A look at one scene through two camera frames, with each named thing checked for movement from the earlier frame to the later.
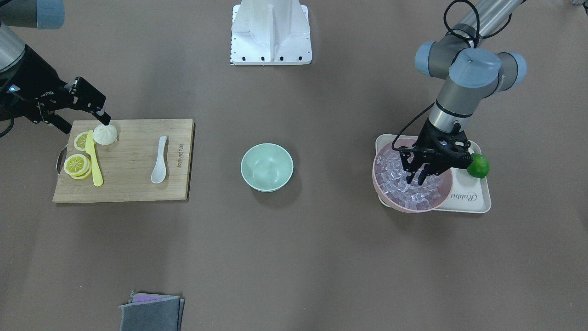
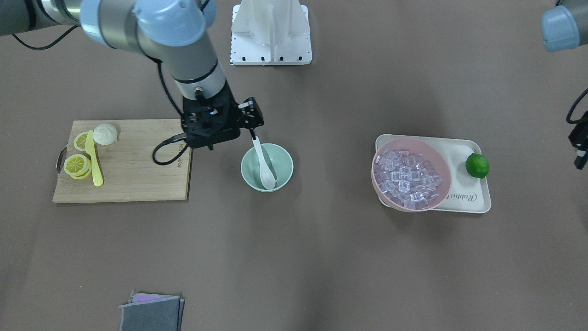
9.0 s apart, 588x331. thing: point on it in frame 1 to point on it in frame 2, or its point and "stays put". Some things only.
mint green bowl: x=266 y=167 stays put
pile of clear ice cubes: x=391 y=179 stays put
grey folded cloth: x=149 y=312 stays put
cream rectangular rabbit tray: x=470 y=194 stays put
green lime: x=479 y=167 stays put
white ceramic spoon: x=159 y=174 to x=267 y=178
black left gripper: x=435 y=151 to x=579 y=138
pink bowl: x=390 y=181 stays put
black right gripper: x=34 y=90 to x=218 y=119
